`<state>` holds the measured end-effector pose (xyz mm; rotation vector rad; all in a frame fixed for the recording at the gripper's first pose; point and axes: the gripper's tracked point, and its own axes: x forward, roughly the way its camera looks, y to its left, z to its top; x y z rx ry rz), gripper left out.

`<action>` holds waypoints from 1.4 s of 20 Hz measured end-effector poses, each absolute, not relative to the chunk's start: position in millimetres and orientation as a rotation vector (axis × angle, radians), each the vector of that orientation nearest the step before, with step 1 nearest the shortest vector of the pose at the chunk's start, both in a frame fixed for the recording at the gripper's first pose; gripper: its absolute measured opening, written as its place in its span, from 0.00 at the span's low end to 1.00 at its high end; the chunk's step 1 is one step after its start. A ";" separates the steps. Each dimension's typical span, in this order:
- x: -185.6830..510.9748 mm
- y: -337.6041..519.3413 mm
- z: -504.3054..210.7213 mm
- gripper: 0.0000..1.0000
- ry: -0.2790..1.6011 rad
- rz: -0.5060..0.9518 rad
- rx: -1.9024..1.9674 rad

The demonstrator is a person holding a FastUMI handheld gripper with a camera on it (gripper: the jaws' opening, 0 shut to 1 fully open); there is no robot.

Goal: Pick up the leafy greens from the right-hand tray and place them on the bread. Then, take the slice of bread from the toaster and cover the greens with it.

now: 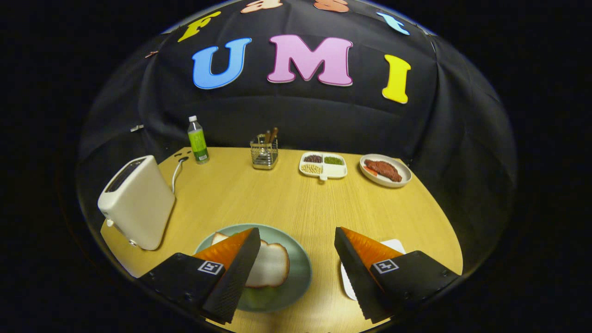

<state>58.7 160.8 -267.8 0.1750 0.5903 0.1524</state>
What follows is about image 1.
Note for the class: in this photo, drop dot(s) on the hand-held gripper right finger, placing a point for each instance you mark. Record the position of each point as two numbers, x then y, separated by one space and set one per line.
358 277

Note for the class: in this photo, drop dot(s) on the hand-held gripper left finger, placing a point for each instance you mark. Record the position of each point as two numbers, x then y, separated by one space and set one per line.
233 277

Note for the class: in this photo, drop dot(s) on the green lettuce leaf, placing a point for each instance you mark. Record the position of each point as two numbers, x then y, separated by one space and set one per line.
259 298

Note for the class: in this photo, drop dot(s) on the toasted bread slice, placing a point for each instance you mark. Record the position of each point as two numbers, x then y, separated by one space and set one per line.
270 266

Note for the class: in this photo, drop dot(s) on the white square plate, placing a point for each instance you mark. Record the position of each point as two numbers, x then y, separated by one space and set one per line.
348 282

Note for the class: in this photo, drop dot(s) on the teal round plate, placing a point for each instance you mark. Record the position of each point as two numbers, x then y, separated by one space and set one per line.
299 273

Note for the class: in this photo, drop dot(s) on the orange tomato slice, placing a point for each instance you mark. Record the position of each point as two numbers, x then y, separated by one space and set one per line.
368 170

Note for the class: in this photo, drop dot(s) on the white divided dish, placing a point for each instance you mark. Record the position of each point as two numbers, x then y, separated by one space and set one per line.
335 171

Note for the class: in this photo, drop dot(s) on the brown meat piece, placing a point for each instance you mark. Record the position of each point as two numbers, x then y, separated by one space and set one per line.
384 170

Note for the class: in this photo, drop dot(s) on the white round plate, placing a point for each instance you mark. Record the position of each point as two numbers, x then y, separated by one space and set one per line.
402 169

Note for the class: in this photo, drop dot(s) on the pile of yellow beans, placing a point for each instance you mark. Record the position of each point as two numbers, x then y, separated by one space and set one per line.
311 168

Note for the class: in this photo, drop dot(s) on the pile of green beans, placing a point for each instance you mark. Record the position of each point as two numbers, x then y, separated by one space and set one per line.
333 160

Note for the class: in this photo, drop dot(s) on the white toaster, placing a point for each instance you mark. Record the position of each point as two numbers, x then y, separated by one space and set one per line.
138 203

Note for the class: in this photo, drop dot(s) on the pile of dark red beans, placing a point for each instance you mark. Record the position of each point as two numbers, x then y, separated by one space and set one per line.
313 158

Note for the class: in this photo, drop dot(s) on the green label plastic bottle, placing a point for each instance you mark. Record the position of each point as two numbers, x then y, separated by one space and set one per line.
199 143

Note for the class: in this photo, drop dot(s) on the wooden utensils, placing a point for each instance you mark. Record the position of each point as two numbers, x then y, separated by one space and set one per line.
273 135

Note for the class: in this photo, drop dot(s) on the white cloth clip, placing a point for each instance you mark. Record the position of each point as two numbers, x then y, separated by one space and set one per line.
136 127

